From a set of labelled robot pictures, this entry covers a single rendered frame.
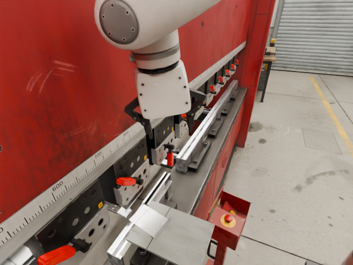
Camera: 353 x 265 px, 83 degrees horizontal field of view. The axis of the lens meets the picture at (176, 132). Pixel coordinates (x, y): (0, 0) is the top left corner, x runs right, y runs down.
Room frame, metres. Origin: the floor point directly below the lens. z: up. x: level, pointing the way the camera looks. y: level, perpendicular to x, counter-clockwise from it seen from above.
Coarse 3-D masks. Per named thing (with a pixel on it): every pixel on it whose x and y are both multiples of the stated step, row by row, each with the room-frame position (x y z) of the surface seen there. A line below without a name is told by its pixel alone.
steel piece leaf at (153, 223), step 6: (150, 210) 0.51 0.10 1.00; (144, 216) 0.49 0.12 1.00; (150, 216) 0.49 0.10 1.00; (156, 216) 0.49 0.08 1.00; (162, 216) 0.49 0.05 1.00; (138, 222) 0.46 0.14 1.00; (144, 222) 0.46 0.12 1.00; (150, 222) 0.46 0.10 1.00; (156, 222) 0.46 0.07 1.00; (162, 222) 0.46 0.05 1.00; (168, 222) 0.46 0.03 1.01; (144, 228) 0.44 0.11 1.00; (150, 228) 0.44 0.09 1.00; (156, 228) 0.44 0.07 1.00; (162, 228) 0.43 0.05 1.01; (150, 234) 0.42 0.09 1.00; (156, 234) 0.40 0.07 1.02
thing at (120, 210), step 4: (108, 204) 0.54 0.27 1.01; (112, 204) 0.54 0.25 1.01; (108, 208) 0.52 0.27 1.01; (112, 208) 0.52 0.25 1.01; (116, 208) 0.52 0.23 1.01; (120, 208) 0.52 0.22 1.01; (116, 212) 0.50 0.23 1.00; (120, 212) 0.50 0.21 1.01; (124, 212) 0.50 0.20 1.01; (128, 212) 0.50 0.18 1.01; (124, 216) 0.49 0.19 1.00
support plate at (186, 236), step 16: (160, 208) 0.52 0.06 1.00; (176, 224) 0.46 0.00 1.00; (192, 224) 0.46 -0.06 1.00; (208, 224) 0.46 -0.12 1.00; (128, 240) 0.40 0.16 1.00; (144, 240) 0.39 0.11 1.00; (160, 240) 0.39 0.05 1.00; (176, 240) 0.39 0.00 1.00; (192, 240) 0.39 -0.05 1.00; (208, 240) 0.39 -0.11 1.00; (160, 256) 0.35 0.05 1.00; (176, 256) 0.34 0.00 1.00; (192, 256) 0.34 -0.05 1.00
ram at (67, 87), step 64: (0, 0) 0.28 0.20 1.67; (64, 0) 0.36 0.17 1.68; (0, 64) 0.25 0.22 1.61; (64, 64) 0.33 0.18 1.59; (128, 64) 0.48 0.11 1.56; (192, 64) 0.88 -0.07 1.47; (0, 128) 0.22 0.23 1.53; (64, 128) 0.30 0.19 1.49; (128, 128) 0.45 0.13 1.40; (0, 192) 0.19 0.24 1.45; (0, 256) 0.16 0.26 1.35
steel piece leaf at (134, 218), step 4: (140, 208) 0.52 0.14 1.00; (144, 208) 0.52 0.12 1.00; (148, 208) 0.52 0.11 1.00; (136, 212) 0.50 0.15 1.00; (140, 212) 0.50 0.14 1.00; (144, 212) 0.50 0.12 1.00; (132, 216) 0.49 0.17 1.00; (136, 216) 0.49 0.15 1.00; (140, 216) 0.49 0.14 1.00; (132, 220) 0.47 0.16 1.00; (136, 220) 0.47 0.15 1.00
